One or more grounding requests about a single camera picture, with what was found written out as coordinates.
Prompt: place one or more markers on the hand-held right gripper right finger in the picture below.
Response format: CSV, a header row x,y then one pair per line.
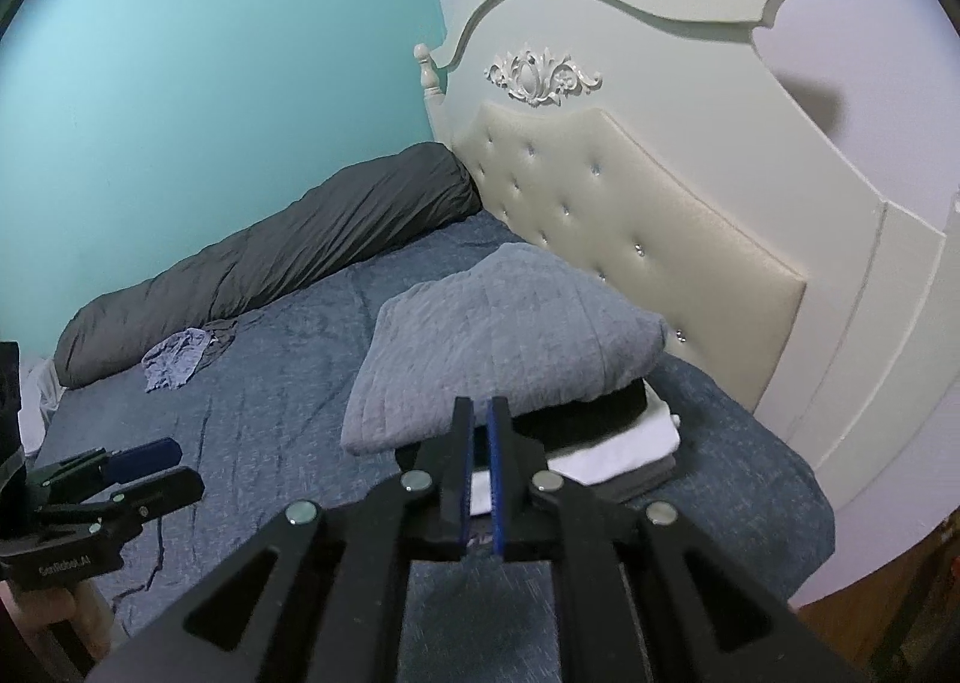
x,y
496,495

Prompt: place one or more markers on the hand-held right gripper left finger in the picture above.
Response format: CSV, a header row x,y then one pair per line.
x,y
463,495

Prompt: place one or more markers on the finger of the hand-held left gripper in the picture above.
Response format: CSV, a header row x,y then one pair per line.
x,y
165,492
146,458

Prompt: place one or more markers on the person's left hand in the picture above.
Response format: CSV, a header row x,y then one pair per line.
x,y
75,612

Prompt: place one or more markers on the blue crumpled garment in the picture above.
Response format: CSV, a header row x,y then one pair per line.
x,y
176,360

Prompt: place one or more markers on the light grey bed sheet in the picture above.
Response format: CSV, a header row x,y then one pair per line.
x,y
41,398

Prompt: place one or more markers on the dark grey flat garment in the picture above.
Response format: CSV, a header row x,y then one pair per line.
x,y
221,342

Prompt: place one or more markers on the blue patterned bed cover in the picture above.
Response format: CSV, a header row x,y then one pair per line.
x,y
262,368

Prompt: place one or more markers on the white folded garment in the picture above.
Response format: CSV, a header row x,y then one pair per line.
x,y
637,447

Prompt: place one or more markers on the grey folded garment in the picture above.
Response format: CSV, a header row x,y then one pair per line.
x,y
645,480

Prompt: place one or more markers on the dark grey rolled duvet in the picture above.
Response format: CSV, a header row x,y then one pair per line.
x,y
285,255

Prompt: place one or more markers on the cream tufted headboard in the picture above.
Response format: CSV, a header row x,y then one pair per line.
x,y
637,203

